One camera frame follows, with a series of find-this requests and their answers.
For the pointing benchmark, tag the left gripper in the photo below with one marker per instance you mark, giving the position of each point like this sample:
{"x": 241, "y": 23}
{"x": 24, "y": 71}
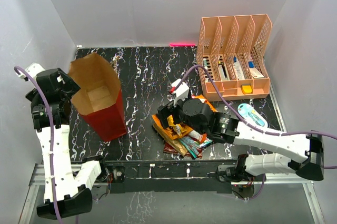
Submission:
{"x": 70, "y": 88}

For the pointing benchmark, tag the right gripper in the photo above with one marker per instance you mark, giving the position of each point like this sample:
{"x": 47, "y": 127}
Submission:
{"x": 164, "y": 111}

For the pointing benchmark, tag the gold snack bag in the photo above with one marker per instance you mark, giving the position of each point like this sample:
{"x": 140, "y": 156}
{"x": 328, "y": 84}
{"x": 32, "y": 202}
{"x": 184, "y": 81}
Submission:
{"x": 174, "y": 143}

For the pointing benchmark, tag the red Doritos bag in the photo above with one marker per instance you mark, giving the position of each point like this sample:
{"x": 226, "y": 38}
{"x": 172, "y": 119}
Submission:
{"x": 170, "y": 150}

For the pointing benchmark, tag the orange Fox's fruits bag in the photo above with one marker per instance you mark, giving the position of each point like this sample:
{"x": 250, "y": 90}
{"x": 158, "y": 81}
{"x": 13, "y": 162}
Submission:
{"x": 204, "y": 100}

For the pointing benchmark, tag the red paper bag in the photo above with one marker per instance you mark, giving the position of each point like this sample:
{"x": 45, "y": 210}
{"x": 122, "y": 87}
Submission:
{"x": 99, "y": 100}

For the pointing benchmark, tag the teal Fox's candy bag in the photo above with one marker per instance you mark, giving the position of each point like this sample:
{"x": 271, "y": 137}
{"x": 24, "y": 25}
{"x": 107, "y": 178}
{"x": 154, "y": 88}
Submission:
{"x": 194, "y": 147}

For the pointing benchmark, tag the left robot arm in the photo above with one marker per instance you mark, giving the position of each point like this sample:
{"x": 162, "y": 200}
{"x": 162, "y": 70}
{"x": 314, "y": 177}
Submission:
{"x": 67, "y": 193}

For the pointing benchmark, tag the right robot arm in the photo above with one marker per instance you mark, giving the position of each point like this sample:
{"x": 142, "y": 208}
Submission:
{"x": 302, "y": 154}

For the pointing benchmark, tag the small yellow snack packet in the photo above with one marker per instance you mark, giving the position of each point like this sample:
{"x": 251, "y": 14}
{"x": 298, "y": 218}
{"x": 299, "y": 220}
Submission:
{"x": 177, "y": 128}

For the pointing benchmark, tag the pink tape strip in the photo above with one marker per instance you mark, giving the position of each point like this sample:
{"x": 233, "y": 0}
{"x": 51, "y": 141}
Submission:
{"x": 182, "y": 44}

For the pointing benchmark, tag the white blue oval package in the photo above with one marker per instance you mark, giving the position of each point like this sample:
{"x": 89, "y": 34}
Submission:
{"x": 251, "y": 115}

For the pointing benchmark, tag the yellow item in organizer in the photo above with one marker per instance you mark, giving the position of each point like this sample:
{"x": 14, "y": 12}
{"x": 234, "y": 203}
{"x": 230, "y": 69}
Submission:
{"x": 246, "y": 89}

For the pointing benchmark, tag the pink desk organizer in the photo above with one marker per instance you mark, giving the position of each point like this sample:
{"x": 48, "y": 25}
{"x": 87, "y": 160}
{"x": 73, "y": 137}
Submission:
{"x": 232, "y": 49}

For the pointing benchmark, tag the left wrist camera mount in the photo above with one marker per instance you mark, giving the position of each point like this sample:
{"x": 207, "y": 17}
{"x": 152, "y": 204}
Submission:
{"x": 33, "y": 69}

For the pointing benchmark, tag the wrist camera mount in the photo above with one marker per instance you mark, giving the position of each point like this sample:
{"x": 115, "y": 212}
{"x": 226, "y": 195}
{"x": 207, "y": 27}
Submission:
{"x": 180, "y": 92}
{"x": 33, "y": 69}

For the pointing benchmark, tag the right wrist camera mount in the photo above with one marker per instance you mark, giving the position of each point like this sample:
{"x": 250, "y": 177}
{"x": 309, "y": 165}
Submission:
{"x": 180, "y": 92}

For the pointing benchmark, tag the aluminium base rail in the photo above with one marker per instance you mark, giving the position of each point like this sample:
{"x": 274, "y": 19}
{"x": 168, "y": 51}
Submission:
{"x": 180, "y": 176}

